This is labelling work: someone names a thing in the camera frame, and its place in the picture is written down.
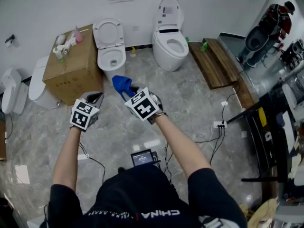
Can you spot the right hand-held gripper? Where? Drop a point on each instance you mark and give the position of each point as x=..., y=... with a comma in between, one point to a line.
x=142, y=106

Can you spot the white power strip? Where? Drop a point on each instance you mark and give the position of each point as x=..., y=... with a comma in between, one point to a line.
x=218, y=125

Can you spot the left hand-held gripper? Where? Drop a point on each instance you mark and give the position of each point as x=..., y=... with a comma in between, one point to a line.
x=83, y=116

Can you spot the white oval pouch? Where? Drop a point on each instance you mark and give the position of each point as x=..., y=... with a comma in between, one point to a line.
x=61, y=39

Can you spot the black wall paper holder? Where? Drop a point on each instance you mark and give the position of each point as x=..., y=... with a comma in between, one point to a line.
x=10, y=39

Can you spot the white paper roll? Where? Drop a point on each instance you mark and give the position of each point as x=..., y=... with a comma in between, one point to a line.
x=60, y=47

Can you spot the white smart toilet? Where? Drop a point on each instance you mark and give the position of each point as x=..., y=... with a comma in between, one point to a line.
x=169, y=56

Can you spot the person's right forearm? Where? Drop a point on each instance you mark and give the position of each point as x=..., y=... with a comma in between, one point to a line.
x=180, y=148

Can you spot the brown cardboard box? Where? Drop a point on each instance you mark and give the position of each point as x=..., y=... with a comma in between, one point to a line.
x=71, y=75

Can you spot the clear plastic packet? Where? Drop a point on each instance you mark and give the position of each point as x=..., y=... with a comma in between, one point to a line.
x=69, y=43

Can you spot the person's left forearm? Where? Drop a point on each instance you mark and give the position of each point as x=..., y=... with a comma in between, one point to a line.
x=67, y=160

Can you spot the person's right hand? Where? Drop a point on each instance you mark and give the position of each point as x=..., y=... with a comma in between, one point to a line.
x=159, y=103

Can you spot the pink spray bottle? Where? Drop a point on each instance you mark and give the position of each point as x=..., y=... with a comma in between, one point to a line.
x=78, y=37

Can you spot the white toilet bowl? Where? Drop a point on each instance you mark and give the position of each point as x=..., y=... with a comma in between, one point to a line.
x=111, y=56

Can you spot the wooden platform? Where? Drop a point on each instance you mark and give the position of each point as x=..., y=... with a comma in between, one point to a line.
x=213, y=68

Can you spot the white bottle green cap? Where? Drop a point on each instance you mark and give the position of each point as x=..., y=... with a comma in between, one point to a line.
x=58, y=53

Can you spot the small green bottle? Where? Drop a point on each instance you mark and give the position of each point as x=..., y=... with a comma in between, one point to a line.
x=187, y=40

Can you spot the black screen device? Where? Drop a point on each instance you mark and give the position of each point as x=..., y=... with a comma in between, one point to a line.
x=142, y=159

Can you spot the person's black shirt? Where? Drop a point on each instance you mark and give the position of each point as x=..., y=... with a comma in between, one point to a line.
x=142, y=198

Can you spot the blue cloth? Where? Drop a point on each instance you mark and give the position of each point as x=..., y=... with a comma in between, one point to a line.
x=120, y=83

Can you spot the black metal cart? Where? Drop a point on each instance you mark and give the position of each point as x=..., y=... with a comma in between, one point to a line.
x=254, y=127

